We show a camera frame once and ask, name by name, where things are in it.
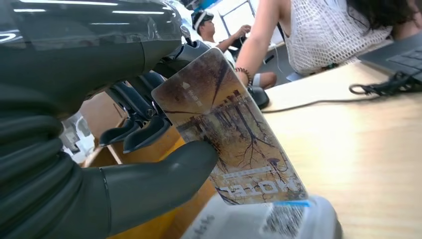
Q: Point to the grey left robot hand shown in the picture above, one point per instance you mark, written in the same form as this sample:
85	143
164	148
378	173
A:
82	49

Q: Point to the brown yellow printed card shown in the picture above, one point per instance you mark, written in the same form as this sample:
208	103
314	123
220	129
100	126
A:
230	132

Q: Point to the cardboard box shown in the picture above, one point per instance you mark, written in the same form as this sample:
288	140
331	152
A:
155	231

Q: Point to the person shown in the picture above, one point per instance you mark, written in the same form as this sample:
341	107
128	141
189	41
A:
206	28
323	36

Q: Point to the grey card reader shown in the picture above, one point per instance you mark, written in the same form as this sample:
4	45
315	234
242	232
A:
296	224

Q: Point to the black computer mouse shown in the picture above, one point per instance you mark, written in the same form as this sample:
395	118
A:
258	97

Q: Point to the grey laptop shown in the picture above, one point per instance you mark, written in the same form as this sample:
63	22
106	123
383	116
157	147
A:
395	56

